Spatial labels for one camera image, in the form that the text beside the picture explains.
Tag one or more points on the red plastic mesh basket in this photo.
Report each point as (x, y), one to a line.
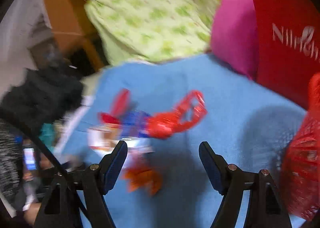
(299, 174)

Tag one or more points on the black clothing pile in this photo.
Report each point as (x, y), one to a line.
(45, 96)

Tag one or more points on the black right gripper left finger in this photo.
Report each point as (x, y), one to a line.
(99, 179)

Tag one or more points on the red plastic bag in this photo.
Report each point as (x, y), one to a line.
(184, 116)

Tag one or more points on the red shopping bag with lettering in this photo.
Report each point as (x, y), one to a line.
(288, 34)

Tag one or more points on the magenta pillow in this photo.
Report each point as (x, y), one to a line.
(234, 38)

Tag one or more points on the wooden bedside table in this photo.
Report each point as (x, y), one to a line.
(89, 57)

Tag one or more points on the green clover pattern quilt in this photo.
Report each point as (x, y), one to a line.
(152, 30)

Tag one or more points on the black white speckled garment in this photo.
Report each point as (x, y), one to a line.
(11, 164)

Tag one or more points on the orange crumpled wrapper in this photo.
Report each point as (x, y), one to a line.
(143, 176)

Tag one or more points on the red ribbon bow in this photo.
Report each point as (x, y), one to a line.
(118, 108)

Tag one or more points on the blue white carton box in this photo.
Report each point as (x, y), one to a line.
(133, 124)

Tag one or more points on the teal cloth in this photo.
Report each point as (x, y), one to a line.
(48, 136)

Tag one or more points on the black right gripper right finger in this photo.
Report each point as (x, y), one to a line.
(227, 180)

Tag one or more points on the red orange white box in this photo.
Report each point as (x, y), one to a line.
(104, 137)

